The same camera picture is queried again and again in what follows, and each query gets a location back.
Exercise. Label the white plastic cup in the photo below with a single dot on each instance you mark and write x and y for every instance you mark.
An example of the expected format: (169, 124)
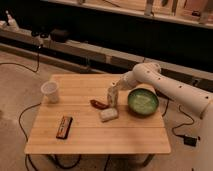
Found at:
(50, 90)

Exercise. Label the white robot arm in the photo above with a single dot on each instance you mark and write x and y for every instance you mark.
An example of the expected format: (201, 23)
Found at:
(195, 99)

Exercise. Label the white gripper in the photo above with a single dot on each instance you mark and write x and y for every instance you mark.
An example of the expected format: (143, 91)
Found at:
(122, 84)

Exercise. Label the green bowl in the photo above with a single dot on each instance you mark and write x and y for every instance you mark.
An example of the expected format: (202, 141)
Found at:
(142, 101)

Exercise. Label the black power adapter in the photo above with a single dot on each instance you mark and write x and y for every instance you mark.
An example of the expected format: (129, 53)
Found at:
(191, 141)

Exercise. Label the wooden table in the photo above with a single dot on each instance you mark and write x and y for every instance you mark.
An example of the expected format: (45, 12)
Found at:
(128, 134)

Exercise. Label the white sponge block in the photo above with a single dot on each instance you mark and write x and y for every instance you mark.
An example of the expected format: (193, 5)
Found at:
(108, 114)

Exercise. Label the red brown snack bar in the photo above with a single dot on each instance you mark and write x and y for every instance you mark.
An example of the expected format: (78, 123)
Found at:
(98, 104)

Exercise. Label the white spray bottle background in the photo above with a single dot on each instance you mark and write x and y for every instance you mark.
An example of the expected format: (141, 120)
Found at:
(12, 22)

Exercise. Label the small white bottle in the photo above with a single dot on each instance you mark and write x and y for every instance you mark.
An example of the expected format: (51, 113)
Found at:
(112, 96)

